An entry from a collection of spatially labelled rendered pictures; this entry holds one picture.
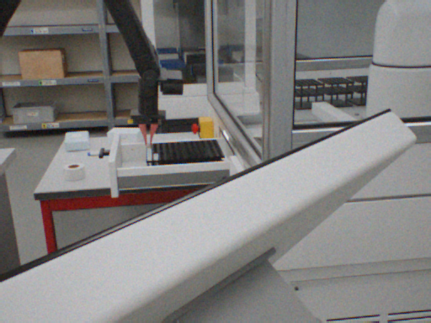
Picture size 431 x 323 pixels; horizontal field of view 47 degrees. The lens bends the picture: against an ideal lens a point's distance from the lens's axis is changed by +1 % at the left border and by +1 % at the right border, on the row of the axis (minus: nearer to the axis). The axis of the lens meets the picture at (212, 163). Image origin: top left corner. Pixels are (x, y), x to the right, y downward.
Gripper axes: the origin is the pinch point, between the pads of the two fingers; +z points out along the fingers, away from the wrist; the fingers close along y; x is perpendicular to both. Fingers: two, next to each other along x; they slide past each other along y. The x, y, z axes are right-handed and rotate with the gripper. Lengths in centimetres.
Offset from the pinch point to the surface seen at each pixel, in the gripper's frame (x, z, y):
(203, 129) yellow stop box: -28.1, 4.7, -18.6
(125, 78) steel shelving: -362, 56, 35
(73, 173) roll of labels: -14.0, 16.2, 25.0
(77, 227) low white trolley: -7.1, 32.6, 23.4
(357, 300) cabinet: 55, 16, -46
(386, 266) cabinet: 55, 8, -51
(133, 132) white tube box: -54, 14, 8
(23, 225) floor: -142, 105, 83
